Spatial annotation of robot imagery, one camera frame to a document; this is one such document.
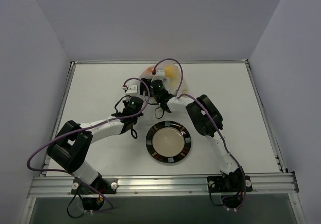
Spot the clear printed plastic bag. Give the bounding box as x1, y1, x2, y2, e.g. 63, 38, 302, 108
140, 59, 188, 96

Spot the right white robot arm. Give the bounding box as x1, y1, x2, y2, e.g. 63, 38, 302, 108
140, 78, 245, 190

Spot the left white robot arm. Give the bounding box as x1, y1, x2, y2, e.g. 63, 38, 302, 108
47, 95, 144, 193

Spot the orange fake fruit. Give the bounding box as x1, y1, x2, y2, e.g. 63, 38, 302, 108
146, 67, 154, 74

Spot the yellow fake fruit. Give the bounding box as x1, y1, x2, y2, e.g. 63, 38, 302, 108
164, 65, 181, 80

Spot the black rimmed ceramic plate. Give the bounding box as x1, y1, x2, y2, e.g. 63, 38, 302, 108
145, 121, 192, 165

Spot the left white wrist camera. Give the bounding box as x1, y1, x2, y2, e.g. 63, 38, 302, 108
122, 84, 139, 96

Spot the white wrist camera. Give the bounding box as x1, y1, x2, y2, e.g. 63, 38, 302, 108
122, 84, 139, 96
152, 69, 167, 82

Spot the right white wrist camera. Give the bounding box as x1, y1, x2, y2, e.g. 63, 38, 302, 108
152, 69, 167, 82

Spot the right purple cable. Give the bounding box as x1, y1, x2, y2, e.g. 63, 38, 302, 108
152, 58, 246, 209

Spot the purple cable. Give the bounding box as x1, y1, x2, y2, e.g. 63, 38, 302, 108
26, 77, 151, 212
152, 58, 246, 209

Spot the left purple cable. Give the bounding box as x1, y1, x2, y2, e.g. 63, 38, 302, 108
26, 77, 151, 212

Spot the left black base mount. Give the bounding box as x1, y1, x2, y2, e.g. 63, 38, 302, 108
71, 176, 118, 212

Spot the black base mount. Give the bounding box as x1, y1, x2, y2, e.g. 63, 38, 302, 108
207, 176, 253, 212
71, 176, 118, 212

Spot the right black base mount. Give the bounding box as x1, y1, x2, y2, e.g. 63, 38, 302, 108
207, 176, 253, 212

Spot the aluminium front frame rail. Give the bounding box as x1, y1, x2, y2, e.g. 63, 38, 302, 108
27, 173, 299, 198

